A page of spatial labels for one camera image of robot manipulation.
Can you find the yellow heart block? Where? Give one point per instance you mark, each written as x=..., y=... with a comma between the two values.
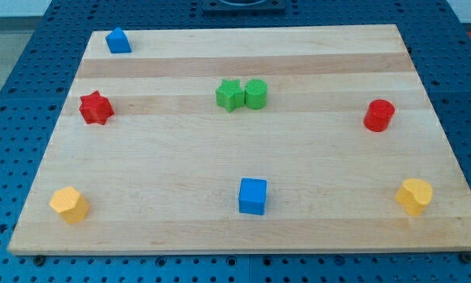
x=414, y=195

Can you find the green star block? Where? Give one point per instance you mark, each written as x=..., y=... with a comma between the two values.
x=230, y=95

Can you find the green cylinder block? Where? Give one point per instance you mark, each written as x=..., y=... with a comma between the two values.
x=256, y=94

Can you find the blue cube block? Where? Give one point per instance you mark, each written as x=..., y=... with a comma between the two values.
x=252, y=196

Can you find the wooden board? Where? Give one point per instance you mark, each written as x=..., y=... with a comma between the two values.
x=162, y=176

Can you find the red star block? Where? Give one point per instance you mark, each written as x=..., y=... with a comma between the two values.
x=95, y=108

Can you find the red cylinder block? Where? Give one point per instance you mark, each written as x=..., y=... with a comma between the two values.
x=379, y=115

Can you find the blue triangular block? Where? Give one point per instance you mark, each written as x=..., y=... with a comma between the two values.
x=117, y=41

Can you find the yellow hexagon block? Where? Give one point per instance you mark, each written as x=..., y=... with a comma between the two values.
x=70, y=205

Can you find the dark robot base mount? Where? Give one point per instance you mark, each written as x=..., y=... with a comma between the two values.
x=242, y=6

